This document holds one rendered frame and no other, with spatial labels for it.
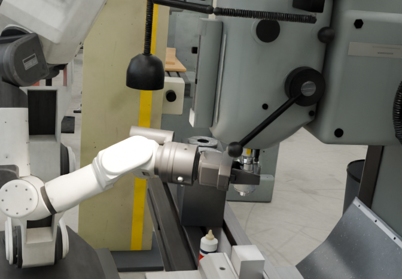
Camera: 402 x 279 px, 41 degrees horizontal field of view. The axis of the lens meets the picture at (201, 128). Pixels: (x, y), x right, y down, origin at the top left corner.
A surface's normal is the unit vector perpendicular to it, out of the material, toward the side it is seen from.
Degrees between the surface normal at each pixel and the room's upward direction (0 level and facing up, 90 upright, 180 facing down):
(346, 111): 90
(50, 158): 81
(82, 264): 0
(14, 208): 72
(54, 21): 58
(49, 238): 27
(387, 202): 90
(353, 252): 64
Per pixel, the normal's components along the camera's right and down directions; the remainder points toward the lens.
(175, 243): 0.10, -0.95
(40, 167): 0.36, 0.15
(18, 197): 0.11, 0.00
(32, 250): 0.32, 0.54
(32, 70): 0.93, -0.03
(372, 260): -0.82, -0.46
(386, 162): -0.97, -0.03
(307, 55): 0.21, 0.31
